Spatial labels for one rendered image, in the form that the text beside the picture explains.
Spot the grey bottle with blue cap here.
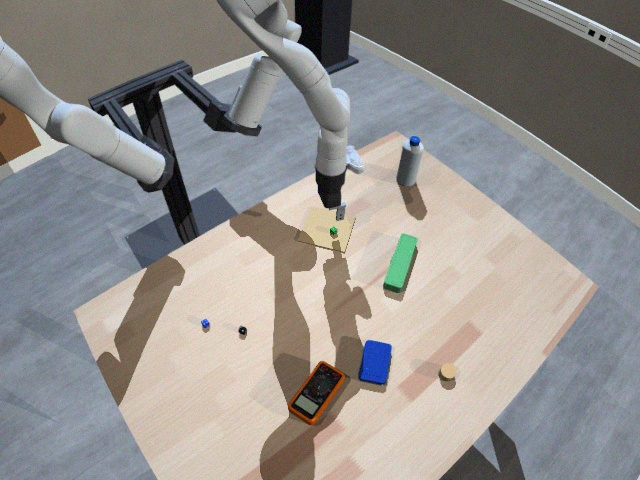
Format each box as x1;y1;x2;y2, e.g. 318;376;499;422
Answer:
396;136;424;186

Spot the orange digital multimeter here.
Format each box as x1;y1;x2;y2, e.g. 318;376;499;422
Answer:
288;361;345;425

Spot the tan square mat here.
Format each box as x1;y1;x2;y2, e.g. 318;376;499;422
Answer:
297;206;356;253

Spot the green rectangular box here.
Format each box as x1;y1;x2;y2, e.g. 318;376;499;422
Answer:
383;233;418;293

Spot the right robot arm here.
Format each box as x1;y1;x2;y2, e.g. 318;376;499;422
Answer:
0;39;165;185

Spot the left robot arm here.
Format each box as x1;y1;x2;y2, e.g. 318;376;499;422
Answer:
217;0;350;160

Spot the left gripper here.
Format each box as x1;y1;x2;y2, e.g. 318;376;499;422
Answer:
315;146;364;221

